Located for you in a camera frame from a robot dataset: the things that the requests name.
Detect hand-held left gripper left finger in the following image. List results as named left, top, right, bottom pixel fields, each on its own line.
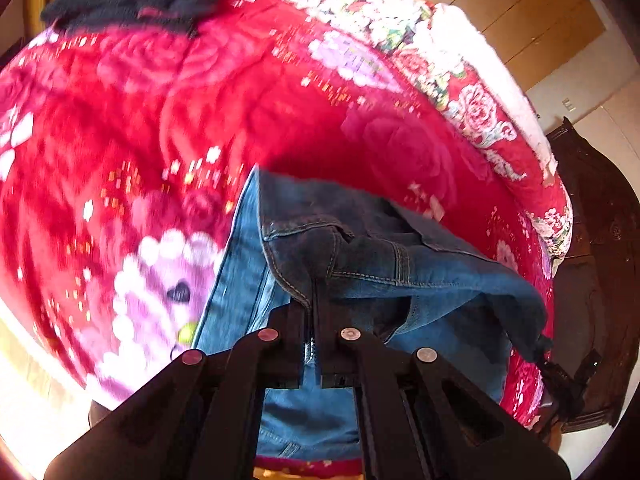
left=44, top=304, right=307, bottom=480

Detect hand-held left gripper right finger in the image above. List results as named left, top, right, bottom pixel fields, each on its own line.
left=312, top=280, right=571, bottom=480

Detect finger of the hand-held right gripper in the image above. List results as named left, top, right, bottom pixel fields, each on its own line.
left=536, top=342, right=575, bottom=423

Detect blue denim pants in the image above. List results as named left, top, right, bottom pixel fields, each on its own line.
left=191, top=166, right=550, bottom=461

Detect red floral blanket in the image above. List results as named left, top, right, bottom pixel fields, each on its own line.
left=0, top=0, right=556, bottom=478

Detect wooden wardrobe doors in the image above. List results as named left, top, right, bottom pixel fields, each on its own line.
left=385, top=0, right=606, bottom=93

